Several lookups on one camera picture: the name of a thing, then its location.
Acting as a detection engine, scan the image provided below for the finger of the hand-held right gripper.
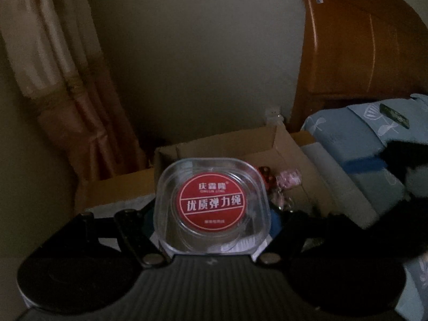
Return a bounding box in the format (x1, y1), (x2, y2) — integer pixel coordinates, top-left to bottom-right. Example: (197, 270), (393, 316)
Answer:
(344, 156), (390, 175)

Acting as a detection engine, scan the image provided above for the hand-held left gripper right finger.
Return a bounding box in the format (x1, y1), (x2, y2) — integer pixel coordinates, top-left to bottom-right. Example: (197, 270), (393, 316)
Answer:
(251, 206), (366, 269)

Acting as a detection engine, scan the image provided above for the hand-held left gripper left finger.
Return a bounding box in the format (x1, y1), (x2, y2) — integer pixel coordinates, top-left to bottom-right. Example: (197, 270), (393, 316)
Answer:
(71, 199), (172, 269)

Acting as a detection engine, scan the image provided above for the clear plastic box red label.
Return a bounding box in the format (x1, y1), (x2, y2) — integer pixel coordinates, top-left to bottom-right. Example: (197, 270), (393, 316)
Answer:
(153, 156), (271, 255)

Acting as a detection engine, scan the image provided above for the cardboard box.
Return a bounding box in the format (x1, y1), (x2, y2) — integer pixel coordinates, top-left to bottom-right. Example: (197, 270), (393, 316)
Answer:
(74, 124), (338, 218)

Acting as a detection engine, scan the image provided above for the white mattress edge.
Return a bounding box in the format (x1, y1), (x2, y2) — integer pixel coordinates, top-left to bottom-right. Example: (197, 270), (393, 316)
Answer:
(301, 142), (385, 228)

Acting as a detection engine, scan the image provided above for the light blue printed bedding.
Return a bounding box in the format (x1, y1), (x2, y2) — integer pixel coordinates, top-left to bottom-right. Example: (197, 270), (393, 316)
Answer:
(300, 94), (428, 311)

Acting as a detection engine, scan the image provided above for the red bead charm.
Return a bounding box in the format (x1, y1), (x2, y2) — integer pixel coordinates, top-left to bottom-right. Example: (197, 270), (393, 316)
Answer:
(259, 165), (277, 186)

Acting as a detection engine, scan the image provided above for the small dark flat object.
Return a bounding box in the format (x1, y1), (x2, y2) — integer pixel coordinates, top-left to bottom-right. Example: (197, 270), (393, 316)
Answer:
(379, 104), (410, 129)

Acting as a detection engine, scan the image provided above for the wooden headboard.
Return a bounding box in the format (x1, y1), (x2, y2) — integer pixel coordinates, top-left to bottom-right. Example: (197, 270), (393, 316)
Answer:
(288, 0), (428, 133)

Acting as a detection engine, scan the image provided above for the beige orange curtain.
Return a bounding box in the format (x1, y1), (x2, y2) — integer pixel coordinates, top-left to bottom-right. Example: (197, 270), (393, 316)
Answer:
(0, 0), (150, 186)

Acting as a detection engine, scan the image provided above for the pink keychain charm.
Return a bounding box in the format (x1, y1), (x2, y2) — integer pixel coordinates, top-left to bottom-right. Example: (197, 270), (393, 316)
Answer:
(276, 169), (302, 190)

